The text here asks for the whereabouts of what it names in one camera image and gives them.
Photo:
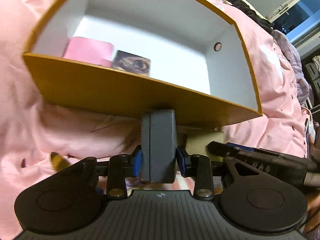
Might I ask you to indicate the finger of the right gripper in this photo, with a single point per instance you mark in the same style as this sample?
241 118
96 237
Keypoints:
287 168
252 149

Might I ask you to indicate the dark clothes pile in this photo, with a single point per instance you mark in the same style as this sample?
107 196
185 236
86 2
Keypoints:
252 13

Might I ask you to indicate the grey purple blanket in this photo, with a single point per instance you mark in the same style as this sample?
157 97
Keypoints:
293 57

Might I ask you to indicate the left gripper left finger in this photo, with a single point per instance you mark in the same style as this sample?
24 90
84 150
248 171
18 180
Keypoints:
76 196

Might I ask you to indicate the dark grey gift box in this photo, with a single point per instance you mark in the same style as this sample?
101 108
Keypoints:
159 142

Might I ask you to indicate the gold brown small box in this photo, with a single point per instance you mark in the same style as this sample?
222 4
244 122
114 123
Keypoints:
197 141

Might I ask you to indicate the pink wallet case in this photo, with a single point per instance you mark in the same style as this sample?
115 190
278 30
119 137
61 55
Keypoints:
89 51

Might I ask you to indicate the pink bed quilt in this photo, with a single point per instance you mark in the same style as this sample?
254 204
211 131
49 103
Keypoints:
32 129

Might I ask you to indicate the doorway with white frame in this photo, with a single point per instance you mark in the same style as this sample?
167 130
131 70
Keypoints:
299 21

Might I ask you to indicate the person's hand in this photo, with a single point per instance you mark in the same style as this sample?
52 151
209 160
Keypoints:
311 229

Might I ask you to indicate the orange cardboard box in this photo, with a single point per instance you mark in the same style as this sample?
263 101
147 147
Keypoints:
199 62

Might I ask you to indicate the anime art card box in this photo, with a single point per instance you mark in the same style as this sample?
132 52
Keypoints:
131 63

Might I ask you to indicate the blue sailor plush keychain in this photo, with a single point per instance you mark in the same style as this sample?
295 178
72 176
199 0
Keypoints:
58 162

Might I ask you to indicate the dark storage shelf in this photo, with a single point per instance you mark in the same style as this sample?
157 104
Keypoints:
311 73

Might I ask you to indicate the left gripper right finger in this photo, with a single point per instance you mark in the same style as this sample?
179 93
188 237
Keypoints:
248 198

